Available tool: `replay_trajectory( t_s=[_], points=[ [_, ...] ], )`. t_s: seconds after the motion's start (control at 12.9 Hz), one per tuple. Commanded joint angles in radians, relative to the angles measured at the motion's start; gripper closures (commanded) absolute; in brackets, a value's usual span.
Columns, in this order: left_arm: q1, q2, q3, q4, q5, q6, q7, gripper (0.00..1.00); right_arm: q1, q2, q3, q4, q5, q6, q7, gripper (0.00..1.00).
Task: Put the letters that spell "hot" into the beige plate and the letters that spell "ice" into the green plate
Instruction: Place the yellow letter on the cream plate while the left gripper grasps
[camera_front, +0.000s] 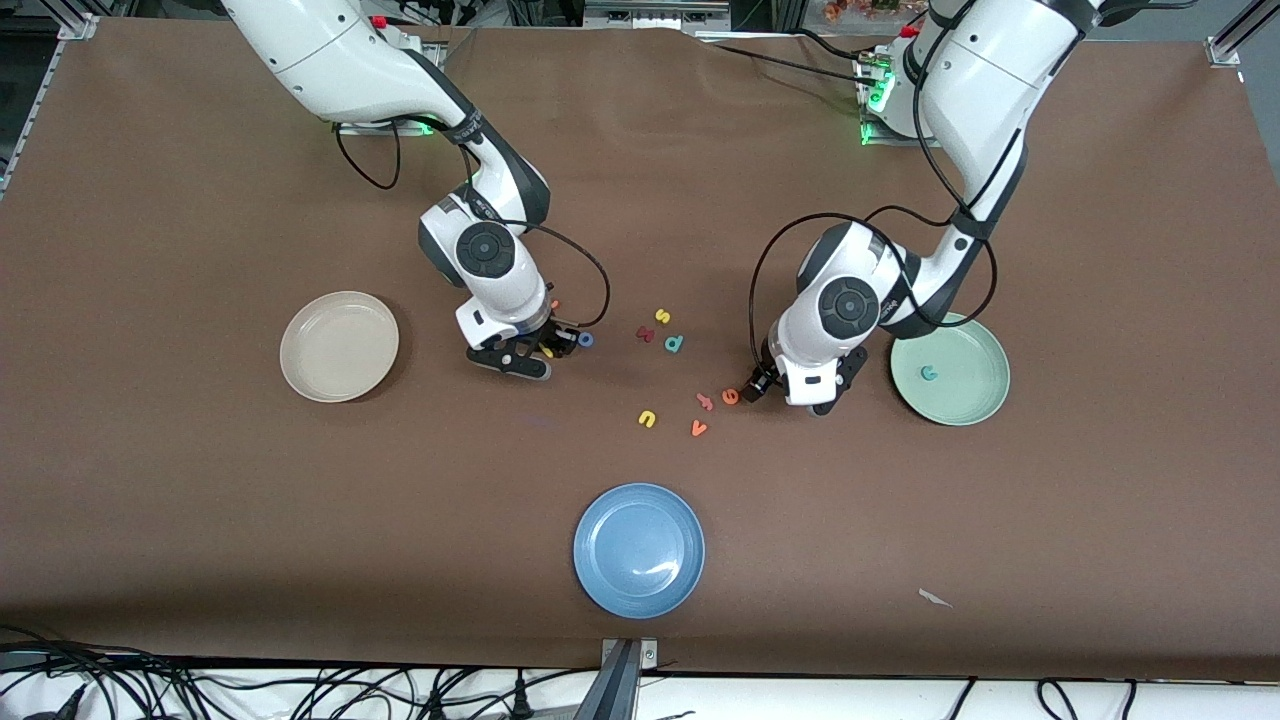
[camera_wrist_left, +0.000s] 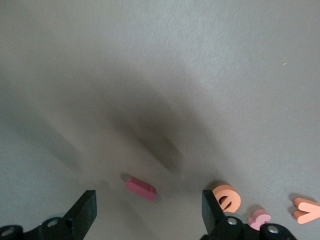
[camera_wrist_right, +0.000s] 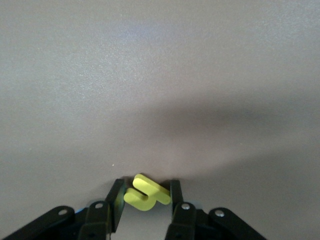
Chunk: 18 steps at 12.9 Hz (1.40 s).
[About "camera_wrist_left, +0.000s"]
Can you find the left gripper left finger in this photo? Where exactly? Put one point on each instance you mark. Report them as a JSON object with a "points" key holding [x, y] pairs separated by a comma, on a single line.
{"points": [[75, 222]]}

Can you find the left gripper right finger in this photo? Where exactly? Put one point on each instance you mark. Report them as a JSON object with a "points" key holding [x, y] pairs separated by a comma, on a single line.
{"points": [[220, 227]]}

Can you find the orange letter e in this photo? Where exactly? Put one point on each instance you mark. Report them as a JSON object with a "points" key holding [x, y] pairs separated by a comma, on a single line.
{"points": [[232, 197]]}

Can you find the red letter l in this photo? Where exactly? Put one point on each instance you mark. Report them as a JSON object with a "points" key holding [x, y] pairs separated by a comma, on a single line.
{"points": [[140, 188]]}

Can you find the pink letter k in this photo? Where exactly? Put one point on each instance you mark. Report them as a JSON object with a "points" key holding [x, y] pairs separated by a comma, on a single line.
{"points": [[258, 217]]}

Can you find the orange letter v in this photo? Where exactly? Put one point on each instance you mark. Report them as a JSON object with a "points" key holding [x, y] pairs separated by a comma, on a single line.
{"points": [[301, 211]]}

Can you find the brown table cover sheet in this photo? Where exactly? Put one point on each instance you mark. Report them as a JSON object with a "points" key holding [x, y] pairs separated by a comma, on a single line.
{"points": [[160, 50]]}

